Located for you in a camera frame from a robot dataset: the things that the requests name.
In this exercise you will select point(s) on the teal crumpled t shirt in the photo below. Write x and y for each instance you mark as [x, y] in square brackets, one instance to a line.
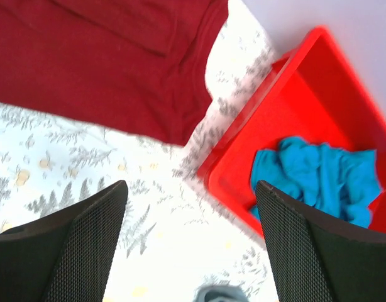
[338, 182]

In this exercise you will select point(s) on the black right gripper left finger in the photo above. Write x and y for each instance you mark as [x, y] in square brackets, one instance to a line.
[64, 256]

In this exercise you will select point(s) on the floral patterned table mat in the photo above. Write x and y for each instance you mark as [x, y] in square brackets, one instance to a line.
[175, 238]

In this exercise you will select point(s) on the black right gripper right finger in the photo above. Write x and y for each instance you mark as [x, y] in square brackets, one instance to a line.
[317, 257]

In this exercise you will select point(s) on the red t shirt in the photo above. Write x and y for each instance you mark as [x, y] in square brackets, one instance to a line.
[135, 66]

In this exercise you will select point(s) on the folded grey-blue t shirt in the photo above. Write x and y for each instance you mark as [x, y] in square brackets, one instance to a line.
[225, 293]

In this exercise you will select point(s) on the red plastic bin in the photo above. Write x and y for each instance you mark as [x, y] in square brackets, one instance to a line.
[313, 92]

